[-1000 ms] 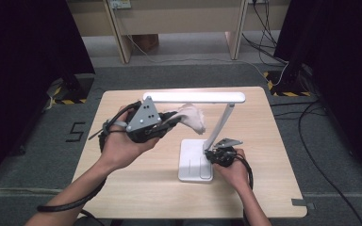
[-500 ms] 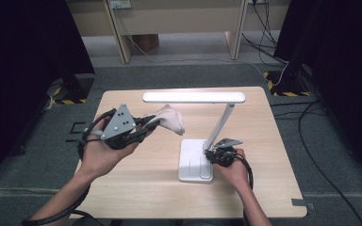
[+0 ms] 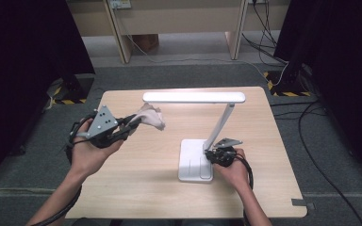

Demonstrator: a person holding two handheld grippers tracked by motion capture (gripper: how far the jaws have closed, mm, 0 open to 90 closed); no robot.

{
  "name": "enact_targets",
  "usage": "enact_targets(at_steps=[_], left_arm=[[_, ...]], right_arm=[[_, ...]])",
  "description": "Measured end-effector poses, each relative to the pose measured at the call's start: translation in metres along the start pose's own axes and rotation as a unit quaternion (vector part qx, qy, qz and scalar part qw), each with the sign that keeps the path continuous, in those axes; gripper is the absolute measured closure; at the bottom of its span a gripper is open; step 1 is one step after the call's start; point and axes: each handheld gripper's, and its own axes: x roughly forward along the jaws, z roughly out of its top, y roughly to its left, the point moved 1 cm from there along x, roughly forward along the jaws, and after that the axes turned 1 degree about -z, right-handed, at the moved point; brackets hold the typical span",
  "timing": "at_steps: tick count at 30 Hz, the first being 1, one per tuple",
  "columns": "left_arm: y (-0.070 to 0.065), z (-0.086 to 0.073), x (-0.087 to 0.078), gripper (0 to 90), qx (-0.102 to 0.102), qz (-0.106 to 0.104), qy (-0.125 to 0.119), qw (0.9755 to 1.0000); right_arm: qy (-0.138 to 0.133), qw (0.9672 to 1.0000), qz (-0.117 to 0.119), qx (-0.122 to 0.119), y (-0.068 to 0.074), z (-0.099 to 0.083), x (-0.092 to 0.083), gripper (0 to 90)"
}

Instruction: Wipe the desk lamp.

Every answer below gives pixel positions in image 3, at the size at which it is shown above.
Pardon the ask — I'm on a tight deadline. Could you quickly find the left hand-held gripper black cable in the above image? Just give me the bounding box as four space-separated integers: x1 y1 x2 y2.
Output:
31 112 96 226

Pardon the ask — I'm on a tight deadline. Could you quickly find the brown cardboard box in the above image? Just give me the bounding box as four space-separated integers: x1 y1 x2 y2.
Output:
131 33 160 53

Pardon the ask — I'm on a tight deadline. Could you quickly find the beige wooden desk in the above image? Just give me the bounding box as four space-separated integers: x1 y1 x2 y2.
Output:
65 0 291 65

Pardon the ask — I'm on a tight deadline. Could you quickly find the right hand-held gripper black cable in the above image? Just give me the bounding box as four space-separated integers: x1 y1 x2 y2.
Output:
234 153 255 191

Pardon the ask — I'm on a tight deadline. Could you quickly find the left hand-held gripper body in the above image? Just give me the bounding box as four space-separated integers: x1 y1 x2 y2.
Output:
86 105 130 150

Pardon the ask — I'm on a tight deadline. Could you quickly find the white floor cable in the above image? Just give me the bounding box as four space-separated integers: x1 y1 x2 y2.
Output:
116 8 290 88

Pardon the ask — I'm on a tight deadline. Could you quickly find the dark curtain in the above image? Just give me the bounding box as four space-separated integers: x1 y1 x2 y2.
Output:
0 0 96 189
272 0 362 189

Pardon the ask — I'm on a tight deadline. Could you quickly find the beige cloth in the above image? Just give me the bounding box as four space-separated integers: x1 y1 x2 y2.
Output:
131 103 167 132

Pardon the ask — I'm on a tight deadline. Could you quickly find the grey tape piece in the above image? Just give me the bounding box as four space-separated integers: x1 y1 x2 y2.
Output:
291 198 316 211

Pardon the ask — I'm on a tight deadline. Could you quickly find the hand-held gripper black cable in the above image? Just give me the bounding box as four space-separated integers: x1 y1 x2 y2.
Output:
31 112 96 226
234 153 255 191

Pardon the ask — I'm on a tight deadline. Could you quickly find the person's right hand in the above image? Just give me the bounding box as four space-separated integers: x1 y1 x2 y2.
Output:
214 148 251 191

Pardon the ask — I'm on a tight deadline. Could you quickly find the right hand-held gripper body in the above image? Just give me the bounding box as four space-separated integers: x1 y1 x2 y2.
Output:
211 137 244 169

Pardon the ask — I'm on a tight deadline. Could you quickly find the black stand with striped base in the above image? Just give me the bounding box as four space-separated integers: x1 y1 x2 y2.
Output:
263 0 324 98
45 73 95 106

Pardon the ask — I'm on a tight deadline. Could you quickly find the long black floor cable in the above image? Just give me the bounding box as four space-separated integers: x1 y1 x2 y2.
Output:
297 100 362 226

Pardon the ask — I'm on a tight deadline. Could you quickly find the person's left hand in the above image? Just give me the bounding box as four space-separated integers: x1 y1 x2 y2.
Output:
71 119 125 177

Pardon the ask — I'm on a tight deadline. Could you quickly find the black cable bundle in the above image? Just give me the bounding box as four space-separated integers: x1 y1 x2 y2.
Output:
241 0 288 65

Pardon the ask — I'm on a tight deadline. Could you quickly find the white power socket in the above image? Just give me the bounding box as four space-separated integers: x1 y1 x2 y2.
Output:
108 0 132 9

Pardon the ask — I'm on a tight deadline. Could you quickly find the white desk lamp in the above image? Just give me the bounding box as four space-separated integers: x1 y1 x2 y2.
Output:
142 90 247 184

